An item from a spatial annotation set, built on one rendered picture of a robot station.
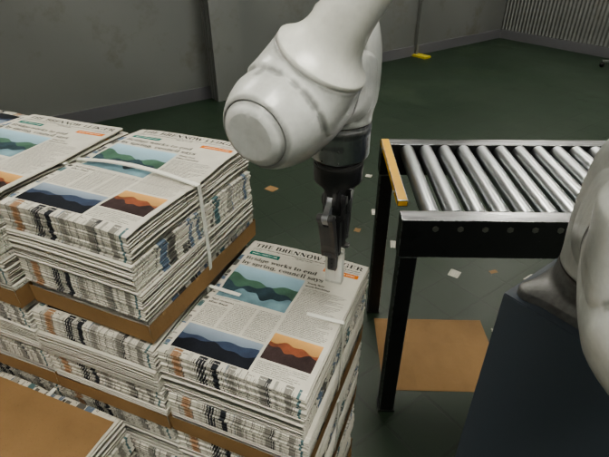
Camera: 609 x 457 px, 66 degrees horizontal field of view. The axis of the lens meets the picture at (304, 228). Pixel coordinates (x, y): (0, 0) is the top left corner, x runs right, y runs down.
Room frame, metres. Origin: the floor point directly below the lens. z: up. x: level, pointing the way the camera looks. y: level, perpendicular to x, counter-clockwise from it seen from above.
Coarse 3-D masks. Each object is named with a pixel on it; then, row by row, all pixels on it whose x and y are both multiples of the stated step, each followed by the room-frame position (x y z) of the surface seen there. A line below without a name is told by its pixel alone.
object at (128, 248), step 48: (48, 192) 0.72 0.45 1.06; (96, 192) 0.72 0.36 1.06; (144, 192) 0.72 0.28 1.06; (48, 240) 0.65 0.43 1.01; (96, 240) 0.61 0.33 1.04; (144, 240) 0.61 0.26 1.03; (192, 240) 0.71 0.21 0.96; (48, 288) 0.68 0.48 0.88; (96, 288) 0.61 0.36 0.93; (144, 288) 0.59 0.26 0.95
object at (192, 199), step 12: (96, 156) 0.87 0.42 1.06; (84, 168) 0.82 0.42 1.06; (96, 168) 0.82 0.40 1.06; (108, 168) 0.82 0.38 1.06; (120, 168) 0.82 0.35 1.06; (132, 168) 0.82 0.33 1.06; (156, 168) 0.82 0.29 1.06; (144, 180) 0.77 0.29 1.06; (156, 180) 0.77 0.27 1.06; (168, 180) 0.77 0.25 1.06; (192, 180) 0.77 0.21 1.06; (204, 180) 0.78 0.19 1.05; (192, 192) 0.74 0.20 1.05; (204, 192) 0.77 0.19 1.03; (192, 204) 0.73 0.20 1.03; (204, 204) 0.77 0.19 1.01; (192, 216) 0.73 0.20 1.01; (192, 228) 0.72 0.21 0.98; (204, 240) 0.74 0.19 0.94; (204, 252) 0.74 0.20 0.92; (216, 252) 0.77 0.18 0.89; (204, 264) 0.73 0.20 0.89
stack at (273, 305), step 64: (256, 256) 0.84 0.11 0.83; (320, 256) 0.84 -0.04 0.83; (0, 320) 0.70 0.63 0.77; (64, 320) 0.64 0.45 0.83; (192, 320) 0.64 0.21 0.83; (256, 320) 0.64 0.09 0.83; (320, 320) 0.64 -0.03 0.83; (128, 384) 0.60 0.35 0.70; (192, 384) 0.55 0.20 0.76; (256, 384) 0.50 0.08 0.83; (320, 384) 0.52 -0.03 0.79; (192, 448) 0.56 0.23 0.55; (256, 448) 0.50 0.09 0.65; (320, 448) 0.53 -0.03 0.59
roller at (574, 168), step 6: (552, 150) 1.50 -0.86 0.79; (558, 150) 1.48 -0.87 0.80; (564, 150) 1.48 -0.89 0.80; (558, 156) 1.45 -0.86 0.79; (564, 156) 1.43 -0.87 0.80; (570, 156) 1.42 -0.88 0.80; (558, 162) 1.43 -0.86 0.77; (564, 162) 1.40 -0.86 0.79; (570, 162) 1.38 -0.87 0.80; (576, 162) 1.37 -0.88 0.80; (564, 168) 1.39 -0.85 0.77; (570, 168) 1.36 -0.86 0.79; (576, 168) 1.34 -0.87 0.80; (582, 168) 1.33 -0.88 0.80; (570, 174) 1.34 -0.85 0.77; (576, 174) 1.31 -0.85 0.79; (582, 174) 1.30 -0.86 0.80; (576, 180) 1.30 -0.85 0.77; (582, 180) 1.27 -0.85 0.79
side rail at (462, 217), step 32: (416, 224) 1.03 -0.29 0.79; (448, 224) 1.03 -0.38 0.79; (480, 224) 1.03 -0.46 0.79; (512, 224) 1.02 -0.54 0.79; (544, 224) 1.02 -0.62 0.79; (416, 256) 1.03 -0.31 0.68; (448, 256) 1.03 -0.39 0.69; (480, 256) 1.03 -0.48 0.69; (512, 256) 1.02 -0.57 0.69; (544, 256) 1.02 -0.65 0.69
